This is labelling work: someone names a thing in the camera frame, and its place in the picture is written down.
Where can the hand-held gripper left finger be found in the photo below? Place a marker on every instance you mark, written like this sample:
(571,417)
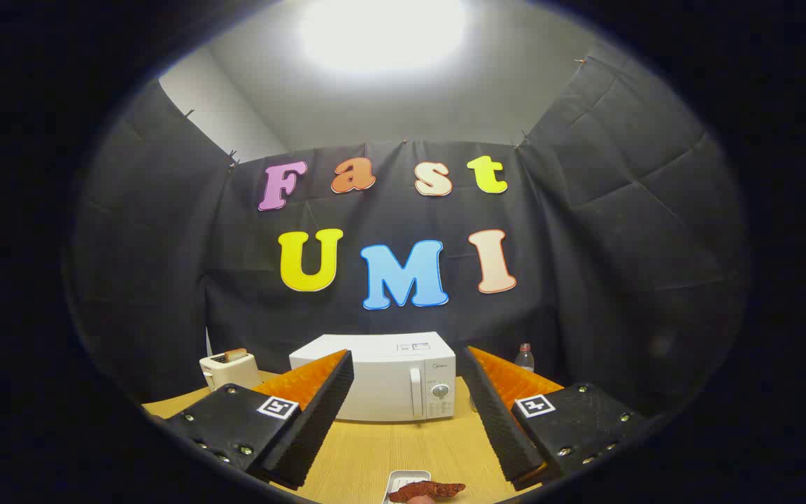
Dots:
(319,413)

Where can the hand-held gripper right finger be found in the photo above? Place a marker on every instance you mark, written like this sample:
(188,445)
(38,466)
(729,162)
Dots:
(494,413)

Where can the white toaster oven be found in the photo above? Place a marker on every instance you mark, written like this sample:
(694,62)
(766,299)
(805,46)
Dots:
(382,378)

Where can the brown roasted meat piece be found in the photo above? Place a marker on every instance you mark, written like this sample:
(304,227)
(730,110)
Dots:
(431,490)

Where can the white bread toaster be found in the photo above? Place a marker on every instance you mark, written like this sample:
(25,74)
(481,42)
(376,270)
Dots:
(231,371)

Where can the clear plastic water bottle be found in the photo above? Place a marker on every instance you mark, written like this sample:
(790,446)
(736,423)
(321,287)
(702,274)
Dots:
(525,358)

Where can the toast slice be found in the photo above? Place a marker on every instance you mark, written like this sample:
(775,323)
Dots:
(236,355)

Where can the small white rectangular plate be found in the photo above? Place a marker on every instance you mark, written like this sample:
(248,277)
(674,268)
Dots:
(399,479)

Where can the ceiling light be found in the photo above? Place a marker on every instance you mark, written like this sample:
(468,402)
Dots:
(382,31)

